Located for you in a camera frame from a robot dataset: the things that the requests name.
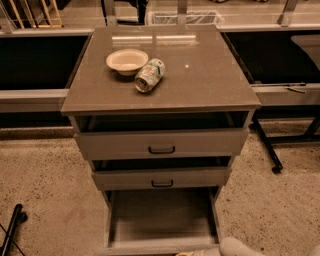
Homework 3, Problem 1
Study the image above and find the grey barrier rail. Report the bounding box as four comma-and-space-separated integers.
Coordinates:
1, 26, 307, 115

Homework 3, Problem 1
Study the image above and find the grey middle drawer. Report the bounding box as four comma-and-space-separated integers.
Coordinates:
92, 156, 231, 191

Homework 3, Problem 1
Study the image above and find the crushed green soda can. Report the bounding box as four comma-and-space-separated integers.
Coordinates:
135, 58, 165, 93

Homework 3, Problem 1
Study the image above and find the black wheeled table frame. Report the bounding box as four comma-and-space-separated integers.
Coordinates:
252, 115, 320, 174

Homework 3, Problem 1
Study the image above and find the grey drawer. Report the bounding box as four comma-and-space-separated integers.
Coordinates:
94, 187, 221, 256
92, 156, 231, 191
72, 111, 248, 161

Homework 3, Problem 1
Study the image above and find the grey top drawer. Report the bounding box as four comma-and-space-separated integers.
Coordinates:
72, 111, 248, 161

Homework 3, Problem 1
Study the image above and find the black stand leg left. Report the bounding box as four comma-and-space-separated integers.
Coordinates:
0, 204, 28, 256

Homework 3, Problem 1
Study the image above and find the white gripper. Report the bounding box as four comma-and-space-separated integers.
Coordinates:
175, 247, 221, 256

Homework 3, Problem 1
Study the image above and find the white paper bowl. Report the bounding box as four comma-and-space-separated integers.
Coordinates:
106, 49, 149, 76

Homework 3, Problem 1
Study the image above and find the grey drawer cabinet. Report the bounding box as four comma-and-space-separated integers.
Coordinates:
61, 26, 260, 196

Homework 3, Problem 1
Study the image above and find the grey bottom drawer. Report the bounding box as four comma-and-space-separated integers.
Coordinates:
94, 187, 221, 256

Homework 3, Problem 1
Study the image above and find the white wire basket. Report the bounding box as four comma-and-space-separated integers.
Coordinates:
145, 10, 224, 26

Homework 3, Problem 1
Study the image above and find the wooden rack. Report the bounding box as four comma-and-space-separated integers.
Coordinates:
1, 0, 63, 29

